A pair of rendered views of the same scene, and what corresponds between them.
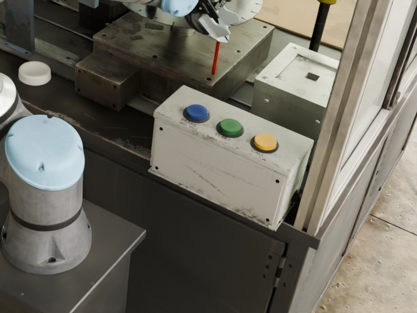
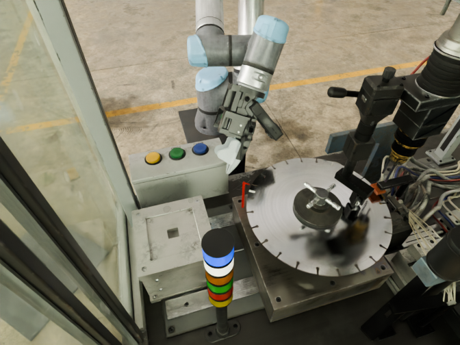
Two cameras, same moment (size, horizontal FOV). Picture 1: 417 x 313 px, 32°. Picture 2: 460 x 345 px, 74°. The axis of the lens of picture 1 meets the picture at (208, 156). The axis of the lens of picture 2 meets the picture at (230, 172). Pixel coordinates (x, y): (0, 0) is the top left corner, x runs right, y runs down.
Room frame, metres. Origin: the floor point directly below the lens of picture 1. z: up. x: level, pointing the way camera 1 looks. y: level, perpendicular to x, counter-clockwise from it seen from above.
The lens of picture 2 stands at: (1.66, -0.32, 1.53)
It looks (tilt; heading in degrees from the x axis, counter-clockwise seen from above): 47 degrees down; 141
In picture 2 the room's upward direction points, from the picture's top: straight up
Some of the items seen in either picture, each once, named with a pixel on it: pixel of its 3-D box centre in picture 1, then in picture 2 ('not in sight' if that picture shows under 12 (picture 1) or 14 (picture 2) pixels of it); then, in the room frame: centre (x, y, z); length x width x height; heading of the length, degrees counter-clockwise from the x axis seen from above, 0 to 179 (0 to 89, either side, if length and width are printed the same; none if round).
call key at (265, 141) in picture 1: (264, 144); (153, 159); (1.02, -0.10, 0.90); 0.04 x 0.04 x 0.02
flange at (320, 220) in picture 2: not in sight; (318, 204); (1.46, 0.10, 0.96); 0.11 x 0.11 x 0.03
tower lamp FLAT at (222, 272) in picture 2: not in sight; (218, 258); (1.48, -0.20, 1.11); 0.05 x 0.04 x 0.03; 157
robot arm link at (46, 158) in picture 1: (43, 166); (213, 87); (0.85, 0.26, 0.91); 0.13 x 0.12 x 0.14; 54
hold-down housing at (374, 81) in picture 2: not in sight; (369, 118); (1.46, 0.18, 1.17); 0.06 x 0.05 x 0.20; 58
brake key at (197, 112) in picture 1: (197, 114); (200, 149); (1.08, 0.03, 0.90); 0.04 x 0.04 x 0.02
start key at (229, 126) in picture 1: (229, 129); (176, 154); (1.05, -0.03, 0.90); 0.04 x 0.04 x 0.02
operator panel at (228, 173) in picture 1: (228, 156); (181, 174); (1.06, -0.04, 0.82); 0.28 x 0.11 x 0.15; 67
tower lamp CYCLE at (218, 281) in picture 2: not in sight; (219, 267); (1.48, -0.20, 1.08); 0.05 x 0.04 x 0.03; 157
